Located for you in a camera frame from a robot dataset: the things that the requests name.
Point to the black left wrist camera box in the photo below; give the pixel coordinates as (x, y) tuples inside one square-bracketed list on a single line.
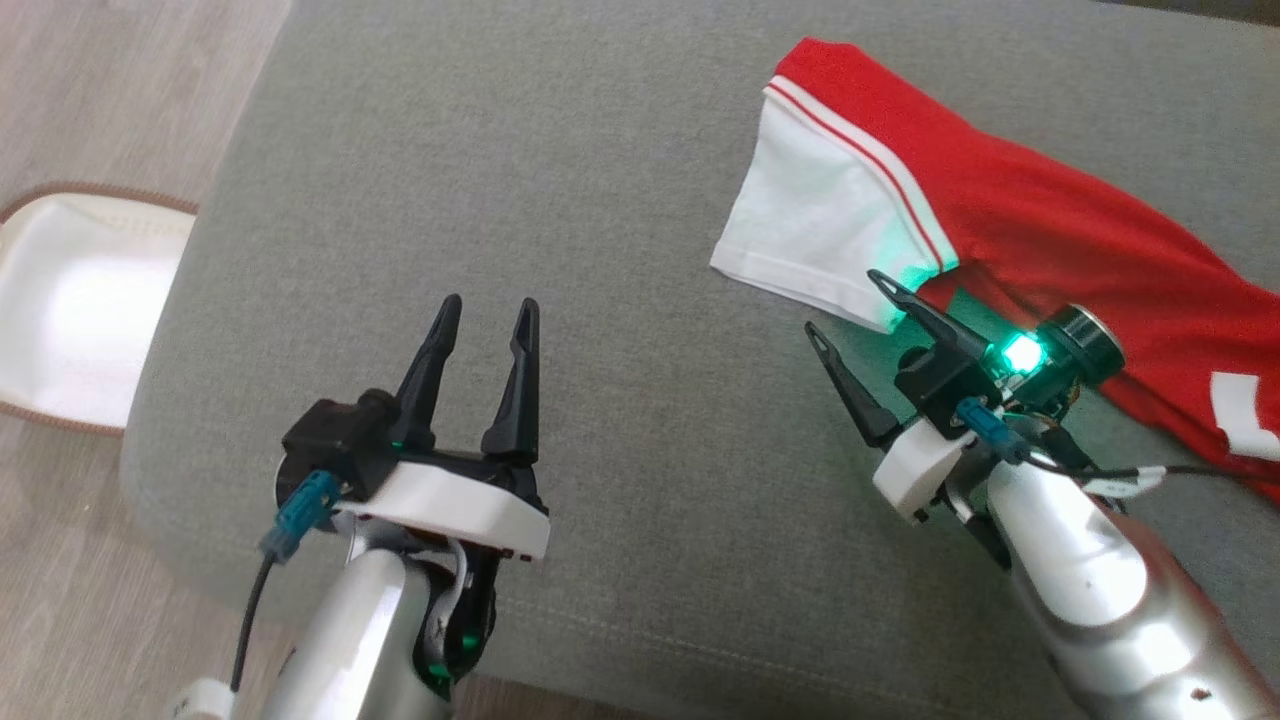
[(330, 440)]

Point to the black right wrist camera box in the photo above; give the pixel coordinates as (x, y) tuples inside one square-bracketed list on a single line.
[(935, 385)]

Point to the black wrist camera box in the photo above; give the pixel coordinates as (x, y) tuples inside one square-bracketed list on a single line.
[(935, 385), (330, 440)]

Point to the white fabric basket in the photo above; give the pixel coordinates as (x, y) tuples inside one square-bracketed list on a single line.
[(80, 300)]

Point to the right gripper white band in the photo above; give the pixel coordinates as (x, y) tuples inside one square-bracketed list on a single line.
[(915, 475)]

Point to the large grey sofa seat cushion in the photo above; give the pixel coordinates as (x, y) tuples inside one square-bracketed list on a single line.
[(650, 300)]

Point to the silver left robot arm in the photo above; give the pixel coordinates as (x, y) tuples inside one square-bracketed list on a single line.
[(350, 640)]

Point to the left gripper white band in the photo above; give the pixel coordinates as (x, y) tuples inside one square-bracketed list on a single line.
[(450, 505)]

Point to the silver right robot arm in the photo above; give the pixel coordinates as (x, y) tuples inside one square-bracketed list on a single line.
[(1080, 580)]

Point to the red and white sports garment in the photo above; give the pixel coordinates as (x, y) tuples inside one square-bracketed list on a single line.
[(1050, 230)]

